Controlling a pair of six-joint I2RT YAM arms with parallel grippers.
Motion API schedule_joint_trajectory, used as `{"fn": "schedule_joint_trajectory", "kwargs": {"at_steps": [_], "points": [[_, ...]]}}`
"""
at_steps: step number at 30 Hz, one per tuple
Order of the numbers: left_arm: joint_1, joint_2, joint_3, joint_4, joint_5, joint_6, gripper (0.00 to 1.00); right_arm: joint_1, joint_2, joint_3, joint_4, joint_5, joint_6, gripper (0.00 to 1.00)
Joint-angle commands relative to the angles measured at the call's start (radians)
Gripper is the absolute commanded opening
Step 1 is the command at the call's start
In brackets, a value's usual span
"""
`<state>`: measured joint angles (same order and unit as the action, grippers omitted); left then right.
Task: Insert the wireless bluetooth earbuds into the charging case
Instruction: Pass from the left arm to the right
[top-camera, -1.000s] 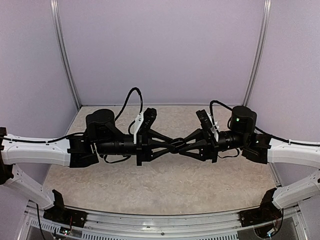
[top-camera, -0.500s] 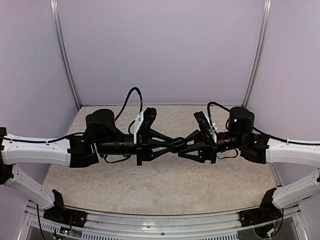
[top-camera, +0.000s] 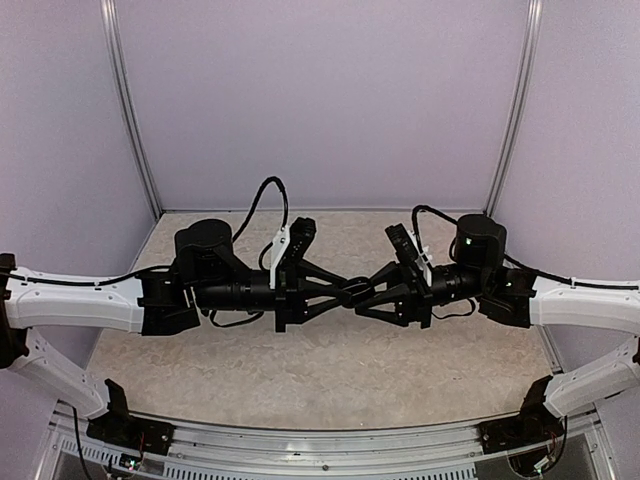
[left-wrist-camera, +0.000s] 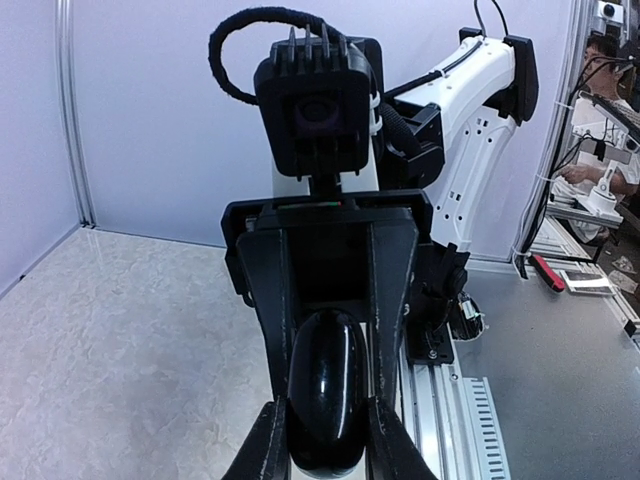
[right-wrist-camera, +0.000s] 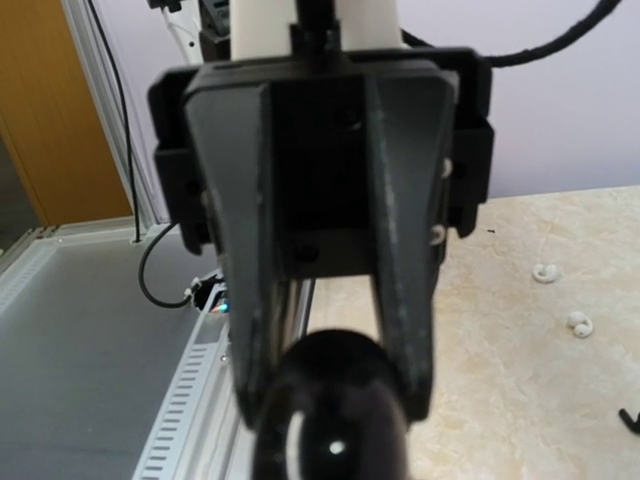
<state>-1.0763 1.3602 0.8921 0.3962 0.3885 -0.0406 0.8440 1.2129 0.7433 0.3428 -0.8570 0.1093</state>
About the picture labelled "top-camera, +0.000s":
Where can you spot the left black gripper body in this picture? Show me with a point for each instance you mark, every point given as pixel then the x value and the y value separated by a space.
pixel 286 295

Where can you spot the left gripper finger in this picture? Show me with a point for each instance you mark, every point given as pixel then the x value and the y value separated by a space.
pixel 314 299
pixel 313 277

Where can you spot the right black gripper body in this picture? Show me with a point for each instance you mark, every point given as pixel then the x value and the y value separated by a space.
pixel 422 296

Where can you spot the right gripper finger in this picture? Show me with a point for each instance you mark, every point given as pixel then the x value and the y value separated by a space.
pixel 391 306
pixel 388 275

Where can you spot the black earbud charging case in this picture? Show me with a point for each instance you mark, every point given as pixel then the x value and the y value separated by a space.
pixel 356 290

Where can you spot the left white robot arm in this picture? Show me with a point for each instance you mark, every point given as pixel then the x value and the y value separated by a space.
pixel 204 278

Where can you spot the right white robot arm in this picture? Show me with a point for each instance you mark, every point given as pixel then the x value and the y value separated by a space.
pixel 511 294

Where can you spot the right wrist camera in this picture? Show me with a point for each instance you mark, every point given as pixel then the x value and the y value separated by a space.
pixel 409 253

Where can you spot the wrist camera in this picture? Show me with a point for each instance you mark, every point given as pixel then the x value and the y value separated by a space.
pixel 290 245
pixel 409 253

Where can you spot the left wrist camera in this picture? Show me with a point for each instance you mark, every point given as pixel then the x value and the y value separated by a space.
pixel 290 245

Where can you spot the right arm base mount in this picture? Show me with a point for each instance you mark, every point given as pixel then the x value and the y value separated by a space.
pixel 533 423

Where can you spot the right aluminium frame post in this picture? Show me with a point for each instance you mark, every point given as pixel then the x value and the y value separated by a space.
pixel 518 104

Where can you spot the aluminium frame post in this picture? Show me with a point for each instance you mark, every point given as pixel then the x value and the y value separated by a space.
pixel 518 104
pixel 115 50

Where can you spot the front aluminium rail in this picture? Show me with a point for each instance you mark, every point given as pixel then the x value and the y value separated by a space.
pixel 209 451

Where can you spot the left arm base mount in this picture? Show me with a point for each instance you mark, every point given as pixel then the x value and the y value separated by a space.
pixel 117 426

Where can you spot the left aluminium frame post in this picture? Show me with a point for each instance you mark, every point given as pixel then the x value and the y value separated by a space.
pixel 115 50

